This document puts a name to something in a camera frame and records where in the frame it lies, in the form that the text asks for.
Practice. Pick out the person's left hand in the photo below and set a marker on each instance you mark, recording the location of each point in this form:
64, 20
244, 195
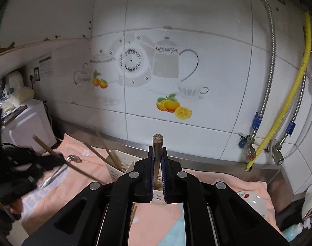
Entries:
15, 206

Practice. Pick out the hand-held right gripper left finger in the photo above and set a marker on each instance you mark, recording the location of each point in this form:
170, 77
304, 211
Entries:
152, 174

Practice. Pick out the metal angle valve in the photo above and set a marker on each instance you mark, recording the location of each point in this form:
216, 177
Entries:
277, 153

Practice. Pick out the white floral plate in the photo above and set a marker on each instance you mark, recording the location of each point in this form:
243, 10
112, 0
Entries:
256, 202

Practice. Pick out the white kitchen appliance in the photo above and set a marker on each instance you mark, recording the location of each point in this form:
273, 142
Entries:
30, 125

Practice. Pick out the white plastic jug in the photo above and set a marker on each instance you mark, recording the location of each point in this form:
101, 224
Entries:
16, 84

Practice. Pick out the white wall label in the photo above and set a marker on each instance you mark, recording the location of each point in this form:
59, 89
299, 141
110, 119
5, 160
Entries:
46, 64

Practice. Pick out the teal plastic bottle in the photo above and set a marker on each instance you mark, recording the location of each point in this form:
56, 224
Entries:
293, 232

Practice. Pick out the peach printed towel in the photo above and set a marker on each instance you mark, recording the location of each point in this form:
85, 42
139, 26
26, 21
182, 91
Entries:
156, 220

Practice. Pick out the black wall socket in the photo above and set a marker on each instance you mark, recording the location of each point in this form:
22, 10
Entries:
36, 73

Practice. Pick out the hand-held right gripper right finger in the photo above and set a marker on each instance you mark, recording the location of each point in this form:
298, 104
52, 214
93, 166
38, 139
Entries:
163, 174

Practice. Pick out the brown wooden chopstick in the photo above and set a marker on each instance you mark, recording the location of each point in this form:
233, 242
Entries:
94, 151
157, 153
45, 147
116, 162

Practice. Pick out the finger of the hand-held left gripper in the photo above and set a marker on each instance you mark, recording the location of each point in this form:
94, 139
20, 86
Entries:
53, 157
51, 167

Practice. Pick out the metal spoon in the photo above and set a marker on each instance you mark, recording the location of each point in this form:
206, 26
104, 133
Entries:
56, 175

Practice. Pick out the beige plastic chopstick holder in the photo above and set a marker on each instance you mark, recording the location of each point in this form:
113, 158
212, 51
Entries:
117, 174

